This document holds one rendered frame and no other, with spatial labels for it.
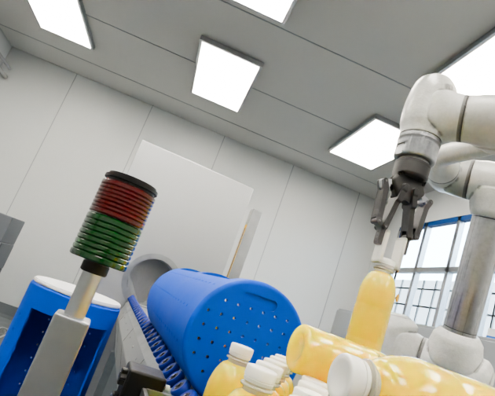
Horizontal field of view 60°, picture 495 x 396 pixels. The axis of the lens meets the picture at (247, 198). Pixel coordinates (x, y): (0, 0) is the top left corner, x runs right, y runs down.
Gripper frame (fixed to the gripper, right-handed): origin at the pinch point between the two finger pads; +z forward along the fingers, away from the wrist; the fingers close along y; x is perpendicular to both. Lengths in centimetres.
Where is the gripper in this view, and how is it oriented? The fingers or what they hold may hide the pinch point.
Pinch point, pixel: (389, 251)
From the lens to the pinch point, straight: 95.1
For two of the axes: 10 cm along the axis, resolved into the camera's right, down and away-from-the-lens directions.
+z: -3.3, 9.2, -2.2
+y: -8.9, -3.8, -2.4
